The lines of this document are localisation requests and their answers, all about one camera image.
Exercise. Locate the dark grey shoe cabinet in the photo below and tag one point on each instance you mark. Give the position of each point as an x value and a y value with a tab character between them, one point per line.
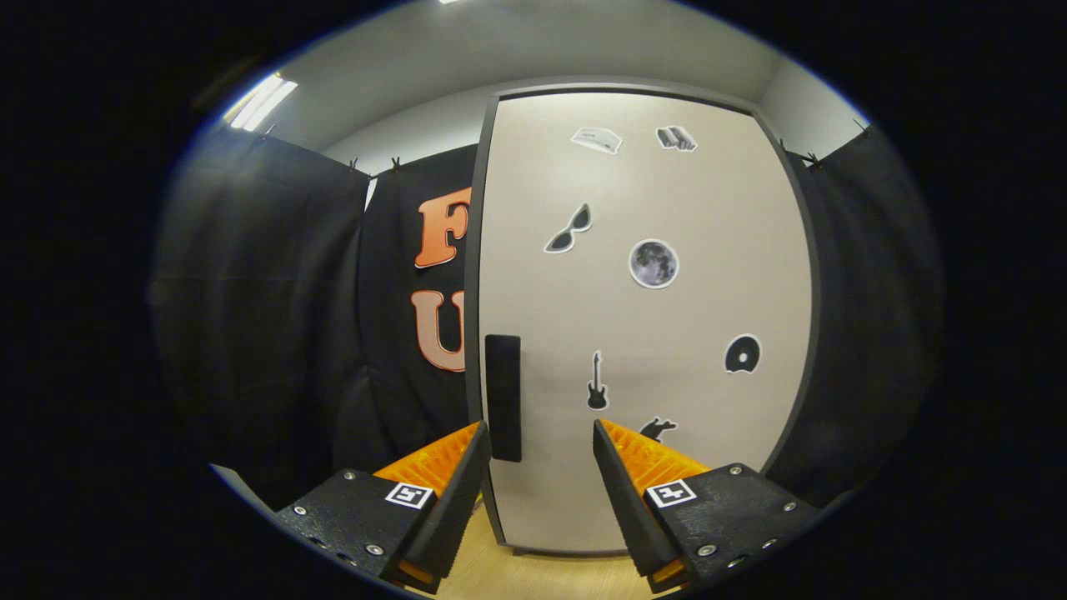
473	250

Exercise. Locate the black backdrop cloth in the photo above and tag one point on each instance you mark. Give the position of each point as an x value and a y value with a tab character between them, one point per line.
267	317

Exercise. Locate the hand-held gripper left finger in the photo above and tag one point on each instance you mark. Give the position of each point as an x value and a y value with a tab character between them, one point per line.
454	517

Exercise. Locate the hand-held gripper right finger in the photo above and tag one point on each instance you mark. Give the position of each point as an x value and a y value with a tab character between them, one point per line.
625	517

